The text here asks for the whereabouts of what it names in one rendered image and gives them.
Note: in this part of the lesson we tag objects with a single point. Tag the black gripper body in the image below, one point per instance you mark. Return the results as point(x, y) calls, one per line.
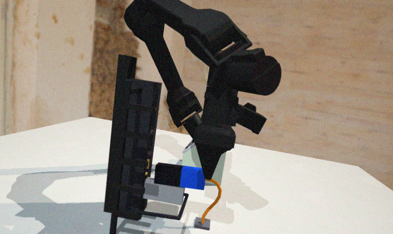
point(214, 129)

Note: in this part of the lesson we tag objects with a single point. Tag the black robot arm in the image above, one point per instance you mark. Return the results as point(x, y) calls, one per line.
point(206, 32)

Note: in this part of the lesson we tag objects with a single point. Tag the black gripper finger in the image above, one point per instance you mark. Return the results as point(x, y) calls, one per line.
point(209, 156)

